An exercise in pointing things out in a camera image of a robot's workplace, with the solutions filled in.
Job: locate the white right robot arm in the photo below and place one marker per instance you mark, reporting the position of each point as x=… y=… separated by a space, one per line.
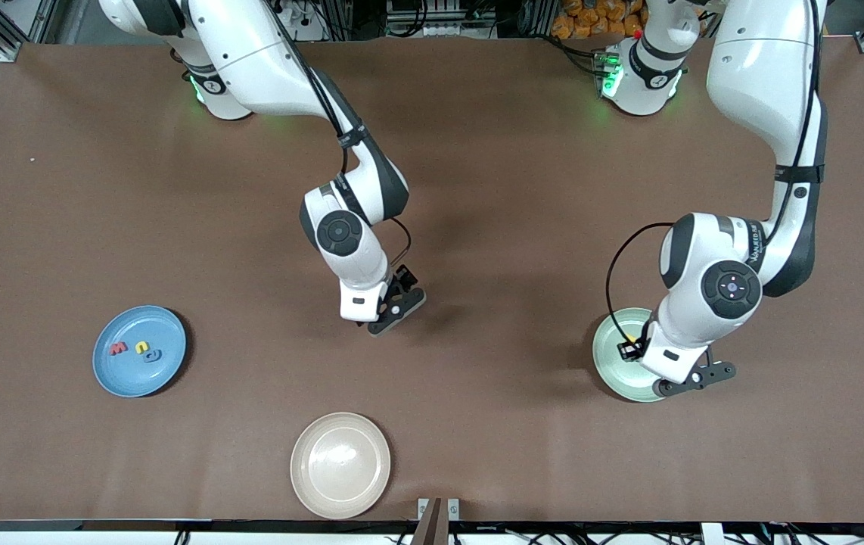
x=250 y=68

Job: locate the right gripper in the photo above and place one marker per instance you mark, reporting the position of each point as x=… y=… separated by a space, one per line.
x=403 y=278

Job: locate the red foam letter w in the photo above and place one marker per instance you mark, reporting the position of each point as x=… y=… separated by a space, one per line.
x=118 y=348

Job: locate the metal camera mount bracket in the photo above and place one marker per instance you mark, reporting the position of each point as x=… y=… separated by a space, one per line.
x=438 y=518

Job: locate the blue plate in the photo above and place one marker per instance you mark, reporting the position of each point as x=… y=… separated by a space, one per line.
x=137 y=378

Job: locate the white power strip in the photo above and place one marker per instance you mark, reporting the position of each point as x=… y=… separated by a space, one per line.
x=303 y=15

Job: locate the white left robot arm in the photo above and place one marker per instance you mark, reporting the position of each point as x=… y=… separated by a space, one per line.
x=697 y=310

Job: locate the green plate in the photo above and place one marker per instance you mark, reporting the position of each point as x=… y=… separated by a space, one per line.
x=613 y=375

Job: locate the orange bags pile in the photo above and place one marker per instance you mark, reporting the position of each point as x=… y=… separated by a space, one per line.
x=598 y=19

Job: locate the white table edge rail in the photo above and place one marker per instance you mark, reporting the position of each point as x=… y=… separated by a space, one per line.
x=61 y=537

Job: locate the blue foam letter a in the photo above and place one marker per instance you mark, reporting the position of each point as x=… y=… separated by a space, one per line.
x=152 y=356

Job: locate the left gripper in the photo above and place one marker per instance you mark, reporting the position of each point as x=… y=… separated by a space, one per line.
x=635 y=350

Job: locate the beige plate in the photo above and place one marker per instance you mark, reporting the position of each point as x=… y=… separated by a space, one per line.
x=340 y=465

